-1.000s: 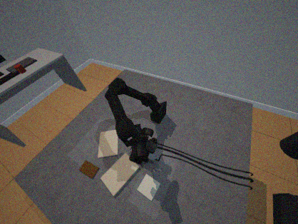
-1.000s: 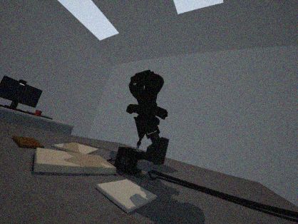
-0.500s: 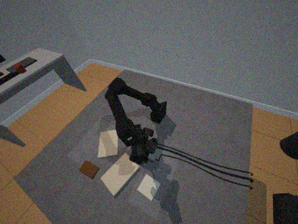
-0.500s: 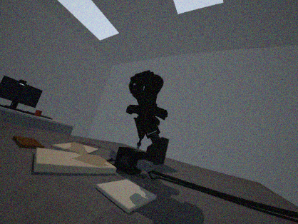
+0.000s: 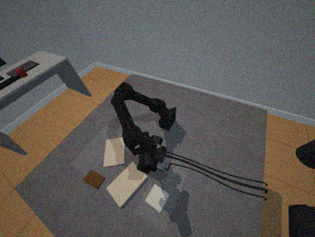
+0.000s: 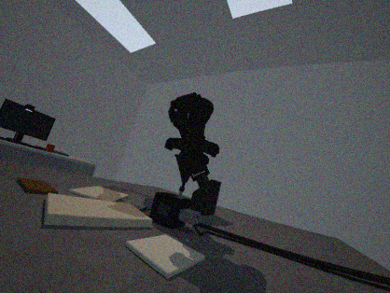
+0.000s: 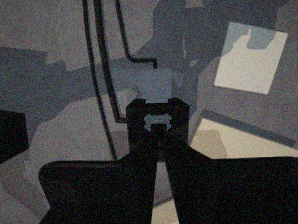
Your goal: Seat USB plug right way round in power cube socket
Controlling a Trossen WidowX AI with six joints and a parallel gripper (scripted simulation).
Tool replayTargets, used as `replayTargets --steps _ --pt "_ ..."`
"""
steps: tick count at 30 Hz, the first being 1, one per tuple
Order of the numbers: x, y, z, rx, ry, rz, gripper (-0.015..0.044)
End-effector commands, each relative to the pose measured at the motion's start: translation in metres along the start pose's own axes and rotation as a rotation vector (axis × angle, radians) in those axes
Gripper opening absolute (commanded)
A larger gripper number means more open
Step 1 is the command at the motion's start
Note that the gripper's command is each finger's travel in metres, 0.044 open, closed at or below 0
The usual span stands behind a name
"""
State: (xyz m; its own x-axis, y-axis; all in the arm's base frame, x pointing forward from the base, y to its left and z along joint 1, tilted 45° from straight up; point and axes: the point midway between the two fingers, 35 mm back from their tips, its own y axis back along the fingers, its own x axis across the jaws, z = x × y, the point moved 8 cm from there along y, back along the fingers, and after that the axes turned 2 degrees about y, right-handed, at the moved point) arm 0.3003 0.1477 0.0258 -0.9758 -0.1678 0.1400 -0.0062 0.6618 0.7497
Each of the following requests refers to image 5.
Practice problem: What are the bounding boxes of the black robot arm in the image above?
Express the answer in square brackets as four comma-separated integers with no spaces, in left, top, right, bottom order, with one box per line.
[110,82,171,171]

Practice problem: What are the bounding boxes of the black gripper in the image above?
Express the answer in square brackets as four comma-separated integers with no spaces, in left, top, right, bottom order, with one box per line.
[136,135,163,174]

